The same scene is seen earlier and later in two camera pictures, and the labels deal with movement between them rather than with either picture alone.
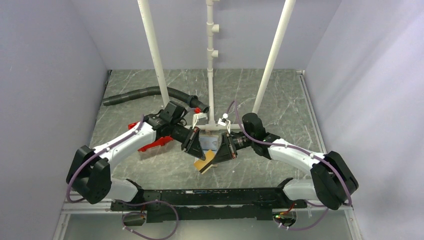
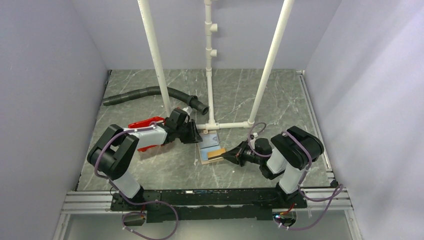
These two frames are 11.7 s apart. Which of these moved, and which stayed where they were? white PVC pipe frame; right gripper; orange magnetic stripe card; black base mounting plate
Moved: right gripper; orange magnetic stripe card
Stayed: white PVC pipe frame; black base mounting plate
